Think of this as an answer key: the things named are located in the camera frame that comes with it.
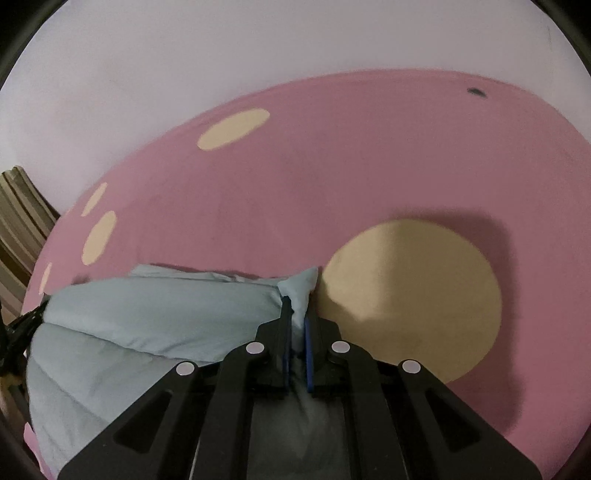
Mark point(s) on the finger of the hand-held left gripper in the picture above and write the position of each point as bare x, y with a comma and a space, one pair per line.
28, 321

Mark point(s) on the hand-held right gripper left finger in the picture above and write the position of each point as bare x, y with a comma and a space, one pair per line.
287, 364

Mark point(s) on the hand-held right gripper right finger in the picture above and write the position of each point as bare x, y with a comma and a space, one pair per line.
308, 364

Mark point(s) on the light blue puffer jacket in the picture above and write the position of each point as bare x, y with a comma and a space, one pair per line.
138, 323

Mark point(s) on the striped headboard cover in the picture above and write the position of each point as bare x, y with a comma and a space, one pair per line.
23, 217

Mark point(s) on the pink polka dot bed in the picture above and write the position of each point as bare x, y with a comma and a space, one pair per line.
323, 184

